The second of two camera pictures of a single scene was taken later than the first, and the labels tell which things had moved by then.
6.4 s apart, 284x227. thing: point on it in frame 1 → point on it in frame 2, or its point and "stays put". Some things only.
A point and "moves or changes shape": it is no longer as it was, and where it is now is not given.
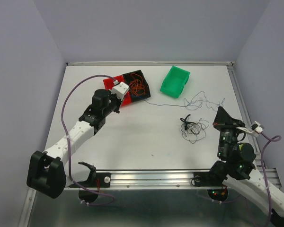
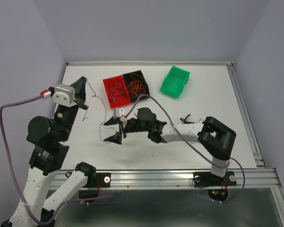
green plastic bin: (174, 82) stays put
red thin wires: (136, 85) stays put
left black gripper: (115, 96) → (81, 96)
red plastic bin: (108, 84) stays put
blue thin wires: (195, 106) moves or changes shape
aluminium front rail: (160, 178) stays put
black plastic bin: (138, 88) stays put
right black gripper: (223, 120) → (117, 137)
